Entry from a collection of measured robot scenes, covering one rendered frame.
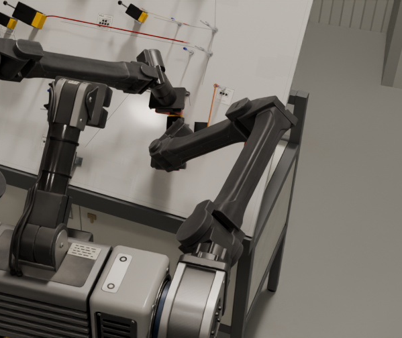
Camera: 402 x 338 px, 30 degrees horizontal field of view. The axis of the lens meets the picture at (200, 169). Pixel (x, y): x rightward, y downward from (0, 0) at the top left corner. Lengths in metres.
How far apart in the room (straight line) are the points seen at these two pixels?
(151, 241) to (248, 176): 1.02
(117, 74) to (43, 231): 0.81
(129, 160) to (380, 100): 2.46
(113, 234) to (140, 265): 1.28
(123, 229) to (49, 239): 1.28
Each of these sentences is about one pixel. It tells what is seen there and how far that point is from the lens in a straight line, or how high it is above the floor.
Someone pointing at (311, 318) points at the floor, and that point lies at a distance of 3.17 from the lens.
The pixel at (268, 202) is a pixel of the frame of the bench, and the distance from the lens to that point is 2.43.
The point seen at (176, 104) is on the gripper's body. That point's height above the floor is 1.23.
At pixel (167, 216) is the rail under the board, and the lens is 2.26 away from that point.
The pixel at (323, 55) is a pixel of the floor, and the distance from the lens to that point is 4.86.
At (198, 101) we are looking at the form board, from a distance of 2.24.
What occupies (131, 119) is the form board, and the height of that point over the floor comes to 1.07.
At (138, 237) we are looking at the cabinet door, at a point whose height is 0.69.
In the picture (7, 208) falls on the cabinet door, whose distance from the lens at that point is 2.66.
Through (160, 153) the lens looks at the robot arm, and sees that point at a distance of 1.91.
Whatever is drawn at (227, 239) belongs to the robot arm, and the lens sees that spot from 1.36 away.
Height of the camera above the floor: 2.40
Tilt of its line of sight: 39 degrees down
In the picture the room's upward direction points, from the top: 3 degrees clockwise
